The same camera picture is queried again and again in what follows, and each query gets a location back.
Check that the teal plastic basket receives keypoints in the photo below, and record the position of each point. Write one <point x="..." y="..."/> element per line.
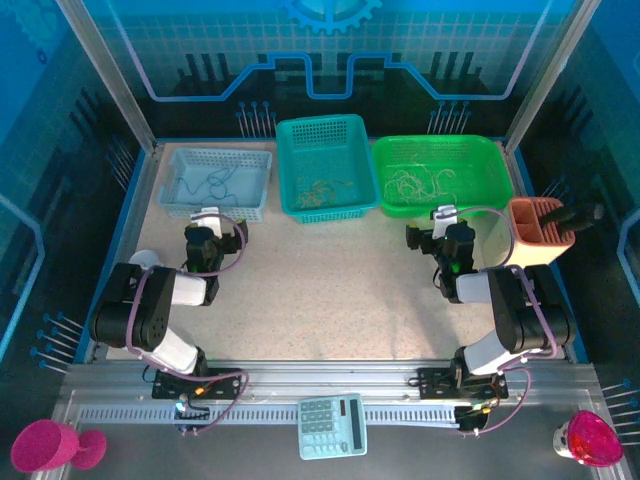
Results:
<point x="325" y="155"/>

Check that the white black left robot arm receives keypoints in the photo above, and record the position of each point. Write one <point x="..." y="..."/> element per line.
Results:
<point x="150" y="320"/>

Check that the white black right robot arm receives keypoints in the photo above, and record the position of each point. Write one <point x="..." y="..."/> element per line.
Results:
<point x="520" y="320"/>

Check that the pale blue plastic basket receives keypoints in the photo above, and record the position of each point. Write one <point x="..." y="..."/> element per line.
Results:
<point x="240" y="175"/>

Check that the terracotta and beige utensil holder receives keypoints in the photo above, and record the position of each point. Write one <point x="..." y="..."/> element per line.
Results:
<point x="530" y="250"/>

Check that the green plastic basket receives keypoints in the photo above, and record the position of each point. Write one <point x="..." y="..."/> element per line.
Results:
<point x="450" y="150"/>

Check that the pale blue calculator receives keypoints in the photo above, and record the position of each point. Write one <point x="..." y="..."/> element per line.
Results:
<point x="332" y="425"/>

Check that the magenta glossy goblet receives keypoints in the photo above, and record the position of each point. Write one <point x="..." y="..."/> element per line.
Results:
<point x="595" y="440"/>

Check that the pink matte goblet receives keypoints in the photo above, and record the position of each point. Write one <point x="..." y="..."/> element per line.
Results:
<point x="42" y="445"/>

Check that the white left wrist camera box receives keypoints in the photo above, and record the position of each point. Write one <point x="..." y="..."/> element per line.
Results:
<point x="212" y="222"/>

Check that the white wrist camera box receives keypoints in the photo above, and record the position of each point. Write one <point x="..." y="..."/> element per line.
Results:
<point x="212" y="222"/>
<point x="442" y="220"/>

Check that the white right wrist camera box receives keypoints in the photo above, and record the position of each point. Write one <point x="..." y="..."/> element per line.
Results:
<point x="442" y="220"/>

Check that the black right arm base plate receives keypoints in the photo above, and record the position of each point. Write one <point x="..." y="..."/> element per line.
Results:
<point x="430" y="385"/>

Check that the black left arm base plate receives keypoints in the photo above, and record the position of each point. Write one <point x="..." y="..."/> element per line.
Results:
<point x="165" y="387"/>

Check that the aluminium mounting rail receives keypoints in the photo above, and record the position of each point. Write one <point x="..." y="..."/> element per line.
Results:
<point x="325" y="377"/>

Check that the aluminium frame post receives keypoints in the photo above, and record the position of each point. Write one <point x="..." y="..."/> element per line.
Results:
<point x="112" y="80"/>
<point x="550" y="75"/>

